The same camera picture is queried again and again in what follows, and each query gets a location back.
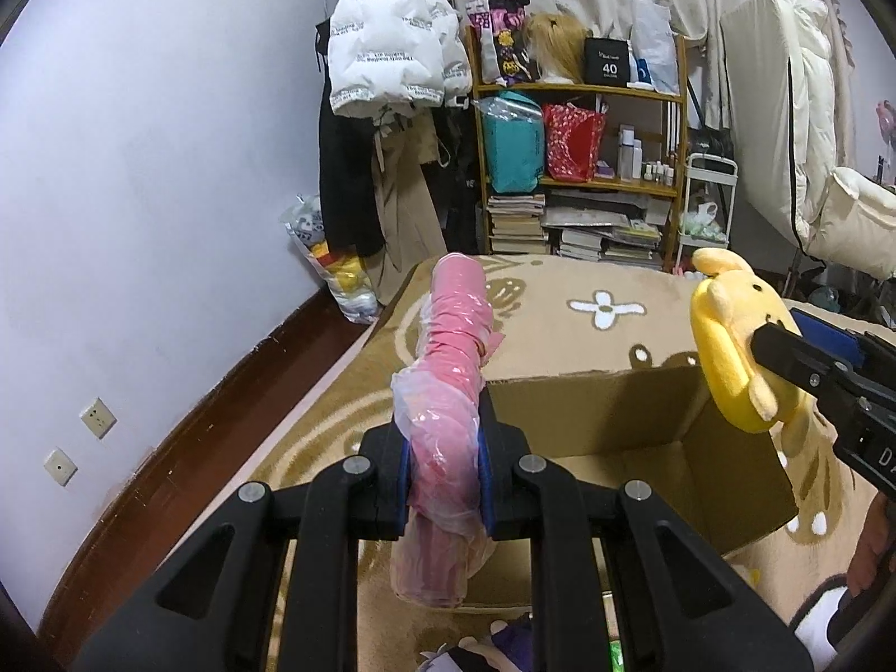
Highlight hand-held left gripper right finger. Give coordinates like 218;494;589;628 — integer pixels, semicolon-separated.
478;392;816;672

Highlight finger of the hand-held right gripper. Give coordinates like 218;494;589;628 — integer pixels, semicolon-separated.
752;324;865;407
794;311;896;372

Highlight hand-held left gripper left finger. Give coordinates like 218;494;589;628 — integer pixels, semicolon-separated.
73;427;414;672

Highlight yellow plush toy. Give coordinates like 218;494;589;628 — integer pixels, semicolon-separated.
689;246;841;484

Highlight pink plush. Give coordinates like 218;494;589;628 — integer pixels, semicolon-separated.
390;252;506;609

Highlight cardboard box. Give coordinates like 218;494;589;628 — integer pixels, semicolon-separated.
458;353;799;610

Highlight lavender haired plush doll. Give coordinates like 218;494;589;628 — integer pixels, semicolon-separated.
420;612;540;672

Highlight person's right hand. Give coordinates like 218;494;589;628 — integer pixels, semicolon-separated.
846;486;896;596

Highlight small white plastic bag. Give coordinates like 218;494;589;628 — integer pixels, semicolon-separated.
682;202;722;242

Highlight white trolley cart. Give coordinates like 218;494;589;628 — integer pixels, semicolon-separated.
675;154;739;274

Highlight clear bag of toys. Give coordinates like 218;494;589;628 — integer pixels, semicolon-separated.
282;194;382;325

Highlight pile of magazines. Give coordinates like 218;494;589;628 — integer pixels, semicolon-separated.
542;189;673;267

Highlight white folded mattress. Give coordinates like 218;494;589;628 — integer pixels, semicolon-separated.
721;0;837;260

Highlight stack of books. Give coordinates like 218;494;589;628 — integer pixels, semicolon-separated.
488;192;547;256

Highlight white bottles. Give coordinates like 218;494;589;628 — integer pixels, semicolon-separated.
618;124;648;179

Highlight beige trench coat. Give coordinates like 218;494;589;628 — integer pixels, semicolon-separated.
367;108;449;305

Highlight black hanging garment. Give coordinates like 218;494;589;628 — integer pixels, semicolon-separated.
427;105;486;253

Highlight black coat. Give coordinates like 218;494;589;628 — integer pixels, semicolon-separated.
315;14;382;256

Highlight red patterned bag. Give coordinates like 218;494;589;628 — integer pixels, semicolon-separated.
542;104;606;181

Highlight teal bag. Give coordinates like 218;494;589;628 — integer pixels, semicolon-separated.
482;94;545;195

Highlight wooden shelf rack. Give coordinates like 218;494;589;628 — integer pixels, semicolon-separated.
468;24;690;274

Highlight black box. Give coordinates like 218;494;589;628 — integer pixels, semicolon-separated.
584;36;633;88

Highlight blonde wig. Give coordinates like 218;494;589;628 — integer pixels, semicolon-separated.
525;12;587;81

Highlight printed black pink packets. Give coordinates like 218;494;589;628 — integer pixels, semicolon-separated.
465;0;540;83

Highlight white puffer jacket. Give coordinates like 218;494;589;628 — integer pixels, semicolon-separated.
328;0;472;116

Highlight white wall socket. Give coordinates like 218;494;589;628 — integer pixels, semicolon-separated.
80;398;118;439
43;448;78;487

